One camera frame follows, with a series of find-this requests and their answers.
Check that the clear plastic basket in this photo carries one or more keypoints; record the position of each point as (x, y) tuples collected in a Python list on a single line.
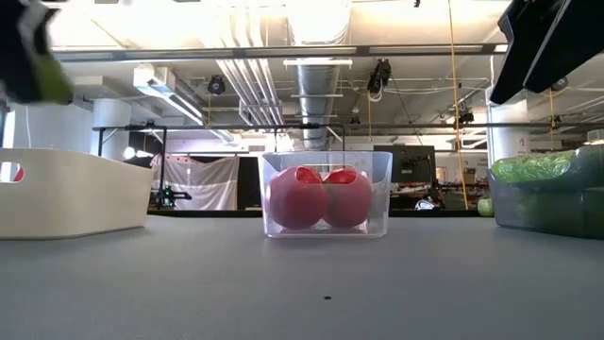
[(384, 198)]

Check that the cardboard box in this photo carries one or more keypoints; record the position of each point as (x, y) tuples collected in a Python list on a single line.
[(469, 176)]

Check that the small black hanging device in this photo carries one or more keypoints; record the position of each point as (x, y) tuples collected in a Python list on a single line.
[(464, 119)]

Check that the grey overhead frame beam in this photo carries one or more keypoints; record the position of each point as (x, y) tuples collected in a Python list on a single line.
[(236, 53)]

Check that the black horizontal bar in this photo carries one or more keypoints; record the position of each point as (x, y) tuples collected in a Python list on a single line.
[(401, 126)]

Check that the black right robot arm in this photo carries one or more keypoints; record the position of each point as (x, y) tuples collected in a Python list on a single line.
[(533, 47)]

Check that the black vertical post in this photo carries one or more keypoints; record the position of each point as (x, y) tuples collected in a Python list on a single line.
[(163, 156)]

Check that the black ceiling camera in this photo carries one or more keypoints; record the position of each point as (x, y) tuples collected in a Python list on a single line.
[(216, 85)]

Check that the black aluminium table frame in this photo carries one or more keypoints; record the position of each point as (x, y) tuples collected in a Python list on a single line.
[(212, 213)]

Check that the white plastic basket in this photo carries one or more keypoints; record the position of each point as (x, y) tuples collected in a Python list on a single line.
[(71, 198)]

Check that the green plush lime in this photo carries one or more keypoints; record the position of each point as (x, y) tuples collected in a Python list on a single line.
[(485, 208), (54, 82)]

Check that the black device with green light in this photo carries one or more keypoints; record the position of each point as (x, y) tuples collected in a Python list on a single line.
[(167, 194)]

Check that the white ceiling light fixture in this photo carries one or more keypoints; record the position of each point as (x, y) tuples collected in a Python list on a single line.
[(317, 62)]

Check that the grey translucent plastic basket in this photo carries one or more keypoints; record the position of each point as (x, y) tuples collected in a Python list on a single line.
[(505, 212)]

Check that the white hanging sheet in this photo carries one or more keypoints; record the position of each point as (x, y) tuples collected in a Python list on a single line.
[(207, 184)]

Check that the white column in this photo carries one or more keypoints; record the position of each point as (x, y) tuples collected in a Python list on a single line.
[(111, 132), (507, 137)]

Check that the small white object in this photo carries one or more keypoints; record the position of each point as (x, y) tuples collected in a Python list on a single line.
[(424, 205)]

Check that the white ceiling pipes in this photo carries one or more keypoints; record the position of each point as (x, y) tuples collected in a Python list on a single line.
[(250, 90)]

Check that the silver air duct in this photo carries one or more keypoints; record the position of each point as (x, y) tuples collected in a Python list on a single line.
[(318, 85)]

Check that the black monitor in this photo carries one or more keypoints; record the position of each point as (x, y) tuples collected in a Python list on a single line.
[(410, 165)]

